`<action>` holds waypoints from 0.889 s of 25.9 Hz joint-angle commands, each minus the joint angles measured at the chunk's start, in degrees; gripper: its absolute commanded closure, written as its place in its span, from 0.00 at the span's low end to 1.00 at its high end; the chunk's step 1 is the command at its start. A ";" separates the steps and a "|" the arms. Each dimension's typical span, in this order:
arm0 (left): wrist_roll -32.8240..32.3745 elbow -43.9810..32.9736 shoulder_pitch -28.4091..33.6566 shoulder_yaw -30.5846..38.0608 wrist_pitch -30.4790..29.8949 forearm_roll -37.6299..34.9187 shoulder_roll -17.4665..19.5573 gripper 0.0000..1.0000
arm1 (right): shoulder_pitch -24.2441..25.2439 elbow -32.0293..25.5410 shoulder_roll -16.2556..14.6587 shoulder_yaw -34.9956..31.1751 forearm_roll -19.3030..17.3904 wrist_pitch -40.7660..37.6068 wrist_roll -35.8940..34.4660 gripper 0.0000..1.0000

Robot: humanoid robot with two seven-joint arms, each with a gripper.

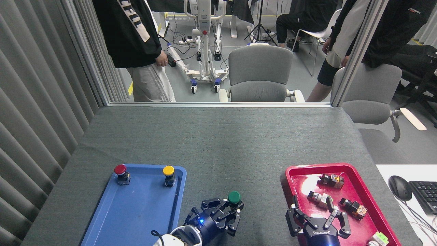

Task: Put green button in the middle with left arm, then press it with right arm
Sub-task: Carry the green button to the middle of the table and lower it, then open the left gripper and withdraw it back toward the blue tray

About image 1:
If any silver frame rail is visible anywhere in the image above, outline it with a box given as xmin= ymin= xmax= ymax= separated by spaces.
xmin=109 ymin=102 xmax=332 ymax=108

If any black tripod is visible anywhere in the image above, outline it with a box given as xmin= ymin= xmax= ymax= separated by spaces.
xmin=244 ymin=0 xmax=279 ymax=46

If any white plastic chair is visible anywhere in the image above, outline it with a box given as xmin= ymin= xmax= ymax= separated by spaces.
xmin=292 ymin=9 xmax=344 ymax=77

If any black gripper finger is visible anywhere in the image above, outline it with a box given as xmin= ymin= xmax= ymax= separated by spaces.
xmin=201 ymin=198 xmax=244 ymax=216
xmin=323 ymin=196 xmax=351 ymax=238
xmin=286 ymin=195 xmax=313 ymax=237
xmin=218 ymin=209 xmax=241 ymax=237

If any standing person in black jacket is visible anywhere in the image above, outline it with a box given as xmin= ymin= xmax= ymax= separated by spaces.
xmin=92 ymin=0 xmax=176 ymax=102

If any silver post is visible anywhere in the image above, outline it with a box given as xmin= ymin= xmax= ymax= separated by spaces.
xmin=331 ymin=0 xmax=390 ymax=107
xmin=60 ymin=0 xmax=111 ymax=106

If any green push button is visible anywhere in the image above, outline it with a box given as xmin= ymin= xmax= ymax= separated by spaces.
xmin=228 ymin=191 xmax=241 ymax=209

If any black and orange switch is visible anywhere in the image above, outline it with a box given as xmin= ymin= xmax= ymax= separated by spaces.
xmin=319 ymin=174 xmax=344 ymax=189

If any white stand on wheels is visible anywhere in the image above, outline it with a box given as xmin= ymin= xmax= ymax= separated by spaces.
xmin=167 ymin=0 xmax=229 ymax=94

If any yellow push button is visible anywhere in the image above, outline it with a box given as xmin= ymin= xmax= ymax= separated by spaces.
xmin=163 ymin=166 xmax=177 ymax=187

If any black office chair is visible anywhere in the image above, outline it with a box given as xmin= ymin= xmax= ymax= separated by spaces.
xmin=396 ymin=44 xmax=437 ymax=128

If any white switch with green cap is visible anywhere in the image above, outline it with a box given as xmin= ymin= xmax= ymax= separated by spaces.
xmin=307 ymin=191 xmax=333 ymax=209

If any white table leg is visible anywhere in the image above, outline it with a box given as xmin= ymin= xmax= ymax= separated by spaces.
xmin=229 ymin=0 xmax=238 ymax=38

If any grey switch with green cap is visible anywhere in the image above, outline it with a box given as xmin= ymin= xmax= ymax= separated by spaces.
xmin=367 ymin=232 xmax=390 ymax=246

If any red plastic tray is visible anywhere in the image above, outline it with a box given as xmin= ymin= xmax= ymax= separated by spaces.
xmin=285 ymin=163 xmax=401 ymax=246

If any standing person in shorts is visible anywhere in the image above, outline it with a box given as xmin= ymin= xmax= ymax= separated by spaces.
xmin=306 ymin=0 xmax=436 ymax=102

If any black keyboard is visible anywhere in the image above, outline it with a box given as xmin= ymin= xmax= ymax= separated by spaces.
xmin=409 ymin=180 xmax=437 ymax=215

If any red push button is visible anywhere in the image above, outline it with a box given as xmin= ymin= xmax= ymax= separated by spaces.
xmin=114 ymin=164 xmax=131 ymax=185

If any seated person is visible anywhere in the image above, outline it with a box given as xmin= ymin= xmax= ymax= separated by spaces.
xmin=276 ymin=0 xmax=343 ymax=52

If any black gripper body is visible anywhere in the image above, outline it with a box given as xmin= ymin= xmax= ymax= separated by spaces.
xmin=187 ymin=213 xmax=219 ymax=245
xmin=303 ymin=224 xmax=342 ymax=246

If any blue plastic tray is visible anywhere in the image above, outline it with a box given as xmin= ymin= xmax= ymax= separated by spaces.
xmin=80 ymin=164 xmax=187 ymax=246

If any black switch with orange block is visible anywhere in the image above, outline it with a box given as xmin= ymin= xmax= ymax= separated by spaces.
xmin=339 ymin=197 xmax=368 ymax=220

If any grey office chair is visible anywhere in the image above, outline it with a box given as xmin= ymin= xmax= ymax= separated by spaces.
xmin=330 ymin=63 xmax=427 ymax=143
xmin=218 ymin=45 xmax=305 ymax=102

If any black computer mouse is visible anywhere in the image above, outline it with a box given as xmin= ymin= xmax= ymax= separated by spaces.
xmin=388 ymin=176 xmax=412 ymax=201

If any mouse cable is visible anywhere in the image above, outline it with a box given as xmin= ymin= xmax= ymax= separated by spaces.
xmin=396 ymin=198 xmax=437 ymax=241

